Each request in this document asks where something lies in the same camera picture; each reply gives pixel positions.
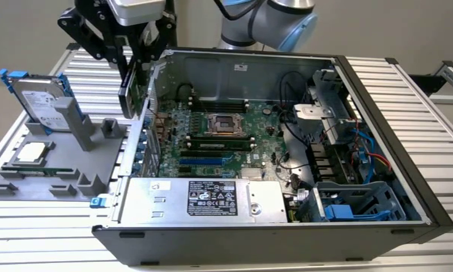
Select black table bracket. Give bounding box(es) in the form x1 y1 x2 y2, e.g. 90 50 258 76
407 74 447 96

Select green graphics card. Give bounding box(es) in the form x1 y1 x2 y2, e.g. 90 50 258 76
118 55 151 120

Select metal disk bay bracket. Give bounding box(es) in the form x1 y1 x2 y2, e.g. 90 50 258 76
292 69 359 145

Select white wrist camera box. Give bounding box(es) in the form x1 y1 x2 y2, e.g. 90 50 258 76
107 0 167 27

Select green motherboard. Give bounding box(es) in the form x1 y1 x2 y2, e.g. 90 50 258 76
156 97 306 182

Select silver CPU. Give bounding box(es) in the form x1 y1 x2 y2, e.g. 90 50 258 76
15 143 48 165

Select blue wire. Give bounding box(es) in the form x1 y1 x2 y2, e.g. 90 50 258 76
351 127 382 185

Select red wire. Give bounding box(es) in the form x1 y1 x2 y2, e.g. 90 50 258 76
368 152 394 171

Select open black PC case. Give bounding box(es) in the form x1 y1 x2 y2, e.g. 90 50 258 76
92 45 453 266

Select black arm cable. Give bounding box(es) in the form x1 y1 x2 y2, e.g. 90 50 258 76
212 0 268 32

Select hard disk in blue carrier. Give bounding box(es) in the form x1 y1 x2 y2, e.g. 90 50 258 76
0 69 84 135

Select black stand pole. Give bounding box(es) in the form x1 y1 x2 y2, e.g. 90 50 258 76
166 0 179 48

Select grey parts rack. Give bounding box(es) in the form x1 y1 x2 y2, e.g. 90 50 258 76
0 97 132 202

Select black wire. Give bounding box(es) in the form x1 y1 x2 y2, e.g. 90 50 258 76
279 71 308 125
176 82 196 100

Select grey plastic drive cage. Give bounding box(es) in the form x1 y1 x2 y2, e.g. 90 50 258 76
298 181 407 223

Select black expansion slot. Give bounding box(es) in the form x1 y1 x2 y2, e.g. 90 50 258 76
180 149 224 158

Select silver power supply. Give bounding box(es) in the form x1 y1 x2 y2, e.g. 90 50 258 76
119 177 291 224

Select CPU socket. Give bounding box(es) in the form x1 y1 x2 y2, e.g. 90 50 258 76
207 113 247 134

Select blue drive cage clip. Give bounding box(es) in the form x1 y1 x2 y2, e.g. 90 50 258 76
324 204 355 220

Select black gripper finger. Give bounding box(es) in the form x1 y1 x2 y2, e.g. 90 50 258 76
132 16 175 64
58 7 132 75

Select small silver heat sink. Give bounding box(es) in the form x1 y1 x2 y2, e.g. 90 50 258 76
242 167 264 180

